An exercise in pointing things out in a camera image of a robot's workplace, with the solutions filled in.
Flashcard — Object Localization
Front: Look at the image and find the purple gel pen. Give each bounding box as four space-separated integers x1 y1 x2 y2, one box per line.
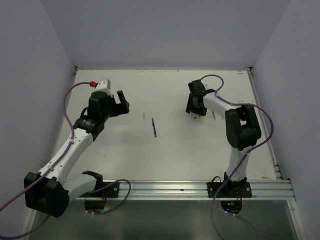
151 117 157 138

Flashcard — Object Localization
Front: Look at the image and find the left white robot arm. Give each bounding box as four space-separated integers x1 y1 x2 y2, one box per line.
23 90 130 218

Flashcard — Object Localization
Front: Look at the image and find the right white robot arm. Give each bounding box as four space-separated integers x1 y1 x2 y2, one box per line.
186 79 262 197

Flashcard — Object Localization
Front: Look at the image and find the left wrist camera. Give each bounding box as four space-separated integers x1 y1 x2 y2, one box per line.
94 78 113 97

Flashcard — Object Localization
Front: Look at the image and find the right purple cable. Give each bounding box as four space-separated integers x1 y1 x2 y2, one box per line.
199 74 276 240

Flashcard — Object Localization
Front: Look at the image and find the purple cable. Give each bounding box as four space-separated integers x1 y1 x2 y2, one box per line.
199 74 276 240
0 81 131 240

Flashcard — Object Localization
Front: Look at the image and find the aluminium rail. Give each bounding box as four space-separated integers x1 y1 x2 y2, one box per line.
80 180 296 201

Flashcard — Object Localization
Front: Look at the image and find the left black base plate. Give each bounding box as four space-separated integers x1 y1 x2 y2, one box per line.
81 181 120 199

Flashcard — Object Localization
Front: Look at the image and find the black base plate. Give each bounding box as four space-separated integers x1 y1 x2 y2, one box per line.
206 181 253 199
81 181 120 199

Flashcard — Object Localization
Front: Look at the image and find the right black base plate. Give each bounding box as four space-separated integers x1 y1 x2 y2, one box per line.
206 181 253 199

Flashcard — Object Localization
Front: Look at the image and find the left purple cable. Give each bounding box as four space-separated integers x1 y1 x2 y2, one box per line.
0 81 131 240

